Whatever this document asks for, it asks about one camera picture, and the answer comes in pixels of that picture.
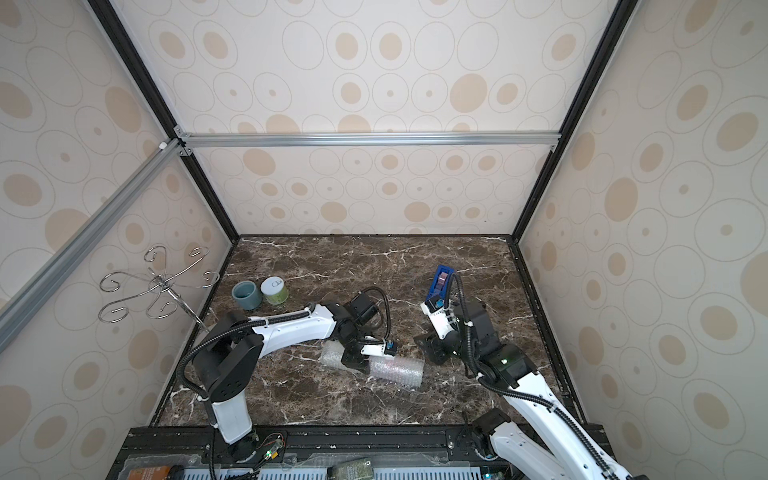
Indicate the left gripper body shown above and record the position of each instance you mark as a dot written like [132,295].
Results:
[357,360]

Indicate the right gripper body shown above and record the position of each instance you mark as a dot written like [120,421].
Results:
[437,348]

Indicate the bubble wrap sheet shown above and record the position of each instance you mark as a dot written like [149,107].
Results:
[403,371]

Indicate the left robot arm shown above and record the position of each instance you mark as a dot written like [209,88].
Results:
[219,368]

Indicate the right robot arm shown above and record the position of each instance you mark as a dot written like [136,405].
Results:
[505,369]

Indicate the blue tape dispenser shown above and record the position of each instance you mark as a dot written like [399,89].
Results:
[440,282]

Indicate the green white tin can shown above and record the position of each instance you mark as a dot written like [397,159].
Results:
[274,291]

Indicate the teal ceramic cup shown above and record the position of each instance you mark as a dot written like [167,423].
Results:
[247,295]

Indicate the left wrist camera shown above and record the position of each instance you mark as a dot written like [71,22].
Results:
[381,349]

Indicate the circuit board with wires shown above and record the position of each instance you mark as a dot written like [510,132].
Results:
[270,447]

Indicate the metal wire glass rack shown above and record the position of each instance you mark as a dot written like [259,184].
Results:
[159,287]

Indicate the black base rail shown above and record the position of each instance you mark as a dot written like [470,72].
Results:
[310,452]

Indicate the horizontal aluminium rail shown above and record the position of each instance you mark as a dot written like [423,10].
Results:
[371,139]

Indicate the diagonal aluminium rail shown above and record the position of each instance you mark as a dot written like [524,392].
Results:
[36,292]

